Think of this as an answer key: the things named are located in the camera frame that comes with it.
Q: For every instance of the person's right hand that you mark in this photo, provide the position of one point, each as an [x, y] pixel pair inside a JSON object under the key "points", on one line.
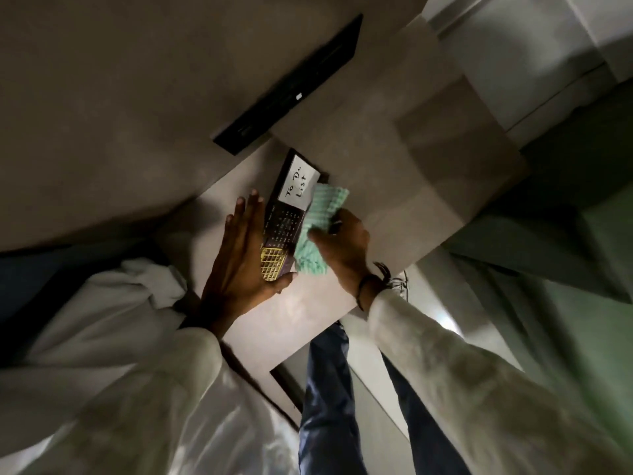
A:
{"points": [[348, 249]]}

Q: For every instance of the person's left hand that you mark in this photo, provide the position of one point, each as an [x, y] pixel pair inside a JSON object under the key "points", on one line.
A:
{"points": [[232, 276]]}

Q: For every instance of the person's left middle finger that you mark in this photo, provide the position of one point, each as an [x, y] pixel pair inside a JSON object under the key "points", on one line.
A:
{"points": [[242, 220]]}

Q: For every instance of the person's right thumb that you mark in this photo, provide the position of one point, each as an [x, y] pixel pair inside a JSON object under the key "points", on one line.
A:
{"points": [[321, 234]]}

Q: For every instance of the person's left thumb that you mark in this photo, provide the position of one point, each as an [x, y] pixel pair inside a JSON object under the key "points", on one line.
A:
{"points": [[283, 282]]}

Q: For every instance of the green knitted cleaning cloth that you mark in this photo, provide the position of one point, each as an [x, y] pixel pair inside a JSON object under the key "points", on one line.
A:
{"points": [[316, 212]]}

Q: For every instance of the dark desk calendar white note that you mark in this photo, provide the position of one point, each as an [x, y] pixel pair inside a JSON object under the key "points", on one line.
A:
{"points": [[284, 212]]}

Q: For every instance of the person's left forearm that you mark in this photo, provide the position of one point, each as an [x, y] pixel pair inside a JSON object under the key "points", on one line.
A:
{"points": [[163, 390]]}

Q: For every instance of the person's right forearm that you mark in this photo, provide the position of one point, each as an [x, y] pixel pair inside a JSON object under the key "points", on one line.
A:
{"points": [[484, 390]]}

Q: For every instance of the white shoe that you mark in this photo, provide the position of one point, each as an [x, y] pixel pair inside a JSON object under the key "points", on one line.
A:
{"points": [[399, 282]]}

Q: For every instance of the person's left leg blue jeans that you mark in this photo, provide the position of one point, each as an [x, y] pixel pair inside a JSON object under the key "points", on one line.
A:
{"points": [[329, 415]]}

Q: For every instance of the person's leg blue jeans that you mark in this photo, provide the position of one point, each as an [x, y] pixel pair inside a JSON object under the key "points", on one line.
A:
{"points": [[425, 430], [329, 415]]}

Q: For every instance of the person's right leg blue jeans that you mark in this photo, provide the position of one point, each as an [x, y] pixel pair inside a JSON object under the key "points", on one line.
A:
{"points": [[425, 430]]}

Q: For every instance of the green cabinet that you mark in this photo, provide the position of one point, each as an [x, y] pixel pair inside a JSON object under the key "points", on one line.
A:
{"points": [[568, 217]]}

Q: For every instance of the white door frame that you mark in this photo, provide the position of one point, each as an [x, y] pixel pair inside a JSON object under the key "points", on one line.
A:
{"points": [[524, 54]]}

